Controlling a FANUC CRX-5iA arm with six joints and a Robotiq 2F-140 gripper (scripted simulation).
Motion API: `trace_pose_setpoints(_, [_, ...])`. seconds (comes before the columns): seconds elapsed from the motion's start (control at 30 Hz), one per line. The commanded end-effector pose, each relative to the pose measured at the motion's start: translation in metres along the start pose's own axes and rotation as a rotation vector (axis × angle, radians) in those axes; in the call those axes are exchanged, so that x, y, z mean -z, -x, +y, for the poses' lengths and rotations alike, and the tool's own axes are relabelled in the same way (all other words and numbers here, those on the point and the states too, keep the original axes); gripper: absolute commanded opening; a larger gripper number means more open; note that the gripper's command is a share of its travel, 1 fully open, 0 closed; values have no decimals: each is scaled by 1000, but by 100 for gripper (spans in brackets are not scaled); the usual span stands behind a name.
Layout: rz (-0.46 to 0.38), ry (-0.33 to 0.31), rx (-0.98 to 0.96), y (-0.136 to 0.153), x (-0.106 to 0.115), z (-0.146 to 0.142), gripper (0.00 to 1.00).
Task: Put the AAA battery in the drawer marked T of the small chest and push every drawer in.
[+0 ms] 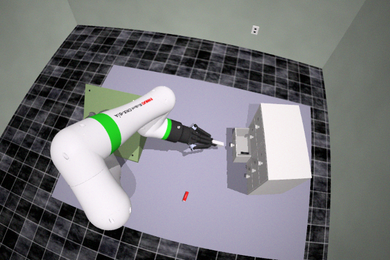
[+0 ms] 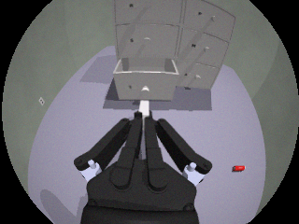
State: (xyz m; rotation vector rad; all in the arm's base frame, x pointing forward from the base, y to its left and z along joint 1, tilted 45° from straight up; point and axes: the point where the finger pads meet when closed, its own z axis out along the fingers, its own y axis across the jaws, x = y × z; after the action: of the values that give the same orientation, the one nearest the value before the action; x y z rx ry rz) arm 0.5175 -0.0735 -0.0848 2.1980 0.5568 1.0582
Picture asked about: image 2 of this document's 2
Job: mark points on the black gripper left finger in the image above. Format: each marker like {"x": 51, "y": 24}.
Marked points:
{"x": 96, "y": 160}

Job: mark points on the grey drawer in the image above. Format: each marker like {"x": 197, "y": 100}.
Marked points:
{"x": 160, "y": 39}
{"x": 190, "y": 73}
{"x": 152, "y": 10}
{"x": 201, "y": 15}
{"x": 196, "y": 46}
{"x": 140, "y": 76}

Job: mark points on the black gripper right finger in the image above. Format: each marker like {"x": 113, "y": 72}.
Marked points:
{"x": 194, "y": 167}

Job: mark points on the small white chest of drawers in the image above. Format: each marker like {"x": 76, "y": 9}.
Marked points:
{"x": 179, "y": 25}

